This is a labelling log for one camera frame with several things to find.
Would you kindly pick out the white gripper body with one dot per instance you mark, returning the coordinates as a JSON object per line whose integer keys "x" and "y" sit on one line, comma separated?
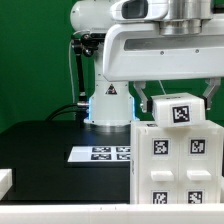
{"x": 138, "y": 52}

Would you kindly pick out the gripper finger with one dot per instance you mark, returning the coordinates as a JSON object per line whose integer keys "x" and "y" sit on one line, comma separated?
{"x": 146, "y": 103}
{"x": 213, "y": 85}

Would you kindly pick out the white block with marker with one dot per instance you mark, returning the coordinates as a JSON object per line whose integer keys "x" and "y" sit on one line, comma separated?
{"x": 181, "y": 109}

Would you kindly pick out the white cabinet door panel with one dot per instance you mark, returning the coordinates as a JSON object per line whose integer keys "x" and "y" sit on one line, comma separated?
{"x": 158, "y": 166}

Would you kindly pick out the white cabinet body box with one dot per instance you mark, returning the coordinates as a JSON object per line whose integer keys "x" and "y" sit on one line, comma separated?
{"x": 179, "y": 133}

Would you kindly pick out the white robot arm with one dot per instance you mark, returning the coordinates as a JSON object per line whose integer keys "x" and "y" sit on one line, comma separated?
{"x": 184, "y": 17}

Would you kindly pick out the white part at left edge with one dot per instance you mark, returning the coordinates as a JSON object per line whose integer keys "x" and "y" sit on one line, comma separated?
{"x": 5, "y": 181}

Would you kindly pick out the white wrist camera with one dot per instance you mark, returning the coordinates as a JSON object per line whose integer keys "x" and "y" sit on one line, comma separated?
{"x": 139, "y": 10}

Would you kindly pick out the white marker base plate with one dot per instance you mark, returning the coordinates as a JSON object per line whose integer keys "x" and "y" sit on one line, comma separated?
{"x": 99, "y": 154}

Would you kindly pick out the white front table rail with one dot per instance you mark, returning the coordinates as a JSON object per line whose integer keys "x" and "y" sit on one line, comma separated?
{"x": 113, "y": 214}

